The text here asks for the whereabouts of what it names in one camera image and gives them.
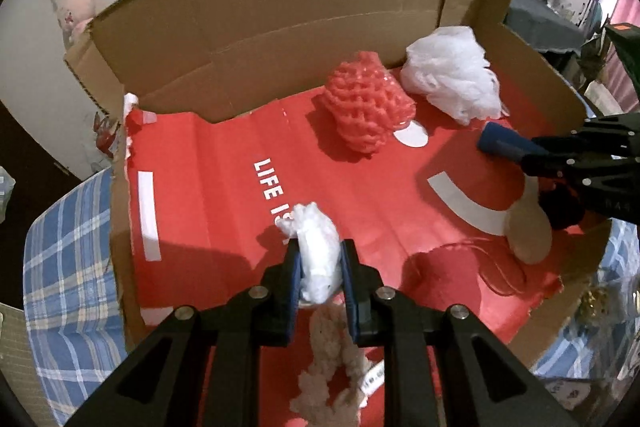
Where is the red soft pouch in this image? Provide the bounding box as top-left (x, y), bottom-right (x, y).
top-left (404, 237), bottom-right (527, 315)

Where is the white plastic soft item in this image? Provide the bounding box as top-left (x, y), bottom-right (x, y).
top-left (276, 202), bottom-right (343, 306)

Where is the tan round pad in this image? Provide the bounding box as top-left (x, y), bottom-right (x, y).
top-left (504, 176), bottom-right (552, 265)

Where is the blue plaid tablecloth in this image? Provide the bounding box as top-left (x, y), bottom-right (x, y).
top-left (23, 169), bottom-right (127, 426)

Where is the white mesh puff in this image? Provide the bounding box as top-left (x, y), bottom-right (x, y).
top-left (400, 26), bottom-right (506, 126)

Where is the dark cloth covered table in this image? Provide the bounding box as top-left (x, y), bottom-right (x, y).
top-left (504, 0), bottom-right (585, 54)

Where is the cream crocheted scrunchie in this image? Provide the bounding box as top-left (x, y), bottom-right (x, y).
top-left (290, 303), bottom-right (373, 426)

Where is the pink plush on wall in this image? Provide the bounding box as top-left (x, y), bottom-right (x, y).
top-left (53, 0), bottom-right (96, 49)

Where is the cardboard box with red lining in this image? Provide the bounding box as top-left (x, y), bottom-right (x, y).
top-left (63, 0), bottom-right (614, 358)

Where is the glass jar with gold beads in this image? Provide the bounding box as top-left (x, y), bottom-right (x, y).
top-left (573, 269), bottom-right (639, 329)

